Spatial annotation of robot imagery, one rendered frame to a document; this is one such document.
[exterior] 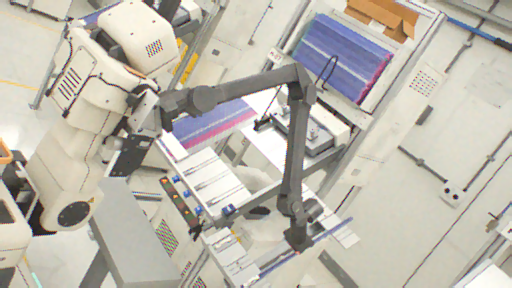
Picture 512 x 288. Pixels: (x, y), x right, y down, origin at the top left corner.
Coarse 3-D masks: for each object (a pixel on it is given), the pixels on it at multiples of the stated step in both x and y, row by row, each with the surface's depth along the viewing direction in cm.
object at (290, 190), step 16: (288, 96) 152; (304, 96) 145; (304, 112) 147; (288, 128) 148; (304, 128) 147; (288, 144) 147; (304, 144) 147; (288, 160) 146; (288, 176) 145; (288, 192) 143; (288, 208) 142
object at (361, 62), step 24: (312, 24) 225; (336, 24) 215; (312, 48) 223; (336, 48) 213; (360, 48) 203; (384, 48) 199; (312, 72) 220; (336, 72) 211; (360, 72) 201; (360, 96) 200
